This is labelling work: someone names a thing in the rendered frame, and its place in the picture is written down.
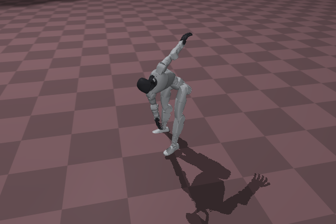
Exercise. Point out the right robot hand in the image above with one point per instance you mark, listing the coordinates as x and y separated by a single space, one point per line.
158 124

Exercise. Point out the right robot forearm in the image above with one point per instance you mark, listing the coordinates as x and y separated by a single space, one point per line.
155 113

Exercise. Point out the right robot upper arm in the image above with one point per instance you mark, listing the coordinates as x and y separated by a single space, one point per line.
151 97

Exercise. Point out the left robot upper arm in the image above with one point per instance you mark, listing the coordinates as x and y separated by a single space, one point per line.
162 66

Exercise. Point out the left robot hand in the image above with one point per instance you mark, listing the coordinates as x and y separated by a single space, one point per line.
184 37

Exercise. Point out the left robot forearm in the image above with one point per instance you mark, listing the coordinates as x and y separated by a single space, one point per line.
178 48

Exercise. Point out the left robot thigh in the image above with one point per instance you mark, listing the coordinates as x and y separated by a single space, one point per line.
180 100

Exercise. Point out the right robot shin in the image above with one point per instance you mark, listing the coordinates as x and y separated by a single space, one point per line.
165 117

